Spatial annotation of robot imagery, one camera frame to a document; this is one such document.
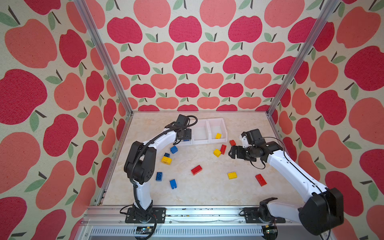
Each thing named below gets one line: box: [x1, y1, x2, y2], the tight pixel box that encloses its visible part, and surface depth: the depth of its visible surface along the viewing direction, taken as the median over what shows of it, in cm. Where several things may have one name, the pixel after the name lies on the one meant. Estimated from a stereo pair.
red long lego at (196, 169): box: [191, 164, 203, 176], surface depth 90 cm
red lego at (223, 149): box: [220, 144, 227, 155], surface depth 100 cm
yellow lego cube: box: [213, 149, 222, 158], surface depth 98 cm
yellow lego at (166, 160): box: [161, 156, 173, 165], surface depth 93 cm
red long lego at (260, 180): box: [255, 173, 267, 187], surface depth 87 cm
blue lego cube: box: [170, 145, 178, 154], surface depth 100 cm
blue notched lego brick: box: [169, 179, 177, 190], surface depth 85 cm
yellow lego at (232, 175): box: [227, 172, 238, 180], surface depth 88 cm
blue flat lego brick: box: [155, 172, 163, 182], surface depth 88 cm
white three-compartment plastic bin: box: [176, 118, 228, 146], surface depth 105 cm
